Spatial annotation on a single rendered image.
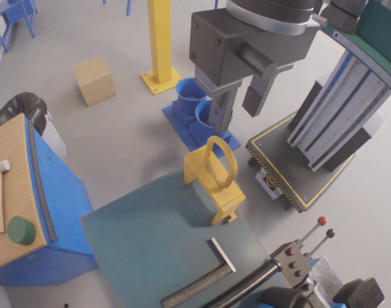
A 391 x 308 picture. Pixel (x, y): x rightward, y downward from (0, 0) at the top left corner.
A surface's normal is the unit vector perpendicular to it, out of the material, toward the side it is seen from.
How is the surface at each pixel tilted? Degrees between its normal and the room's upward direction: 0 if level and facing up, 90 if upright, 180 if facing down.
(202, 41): 90
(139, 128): 0
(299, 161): 0
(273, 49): 90
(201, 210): 0
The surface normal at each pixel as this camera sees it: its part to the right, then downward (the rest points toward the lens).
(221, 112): -0.85, 0.43
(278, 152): 0.06, -0.50
